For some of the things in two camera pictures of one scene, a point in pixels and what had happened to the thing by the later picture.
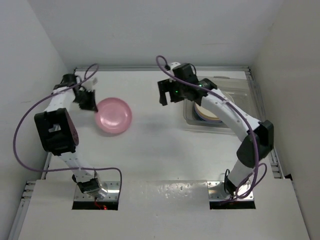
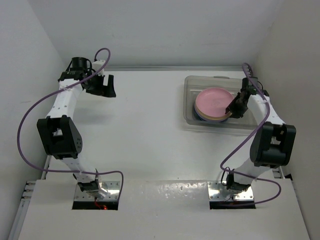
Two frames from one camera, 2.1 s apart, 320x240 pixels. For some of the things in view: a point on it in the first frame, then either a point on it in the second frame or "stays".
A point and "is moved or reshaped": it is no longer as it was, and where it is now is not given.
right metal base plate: (217, 192) stays
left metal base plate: (113, 188) stays
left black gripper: (91, 105) -> (102, 90)
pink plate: (113, 115) is moved or reshaped
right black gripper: (166, 85) -> (236, 113)
